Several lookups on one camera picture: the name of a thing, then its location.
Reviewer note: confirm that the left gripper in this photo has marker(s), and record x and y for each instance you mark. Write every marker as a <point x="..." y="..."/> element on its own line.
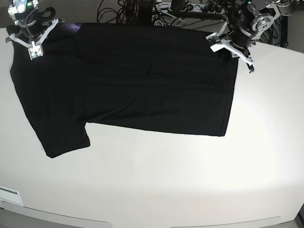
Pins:
<point x="240" y="35"/>

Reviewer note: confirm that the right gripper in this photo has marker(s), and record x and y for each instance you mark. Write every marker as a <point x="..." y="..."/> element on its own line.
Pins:
<point x="35" y="31"/>

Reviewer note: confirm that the black T-shirt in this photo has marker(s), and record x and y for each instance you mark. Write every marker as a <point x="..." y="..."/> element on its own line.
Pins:
<point x="142" y="77"/>

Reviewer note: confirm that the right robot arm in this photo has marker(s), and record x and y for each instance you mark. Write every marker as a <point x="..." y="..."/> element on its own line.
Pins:
<point x="28" y="10"/>

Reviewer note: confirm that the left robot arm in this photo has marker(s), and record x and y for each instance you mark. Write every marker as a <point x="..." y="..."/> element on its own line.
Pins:
<point x="256" y="17"/>

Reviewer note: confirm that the white power strip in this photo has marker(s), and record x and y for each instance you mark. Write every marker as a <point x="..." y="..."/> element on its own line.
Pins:
<point x="207" y="7"/>

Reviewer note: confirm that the white label plate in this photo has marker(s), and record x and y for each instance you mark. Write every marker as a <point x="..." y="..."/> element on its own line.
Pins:
<point x="10" y="195"/>

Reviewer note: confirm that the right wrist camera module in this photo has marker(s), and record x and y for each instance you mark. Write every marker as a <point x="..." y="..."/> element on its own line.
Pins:
<point x="35" y="50"/>

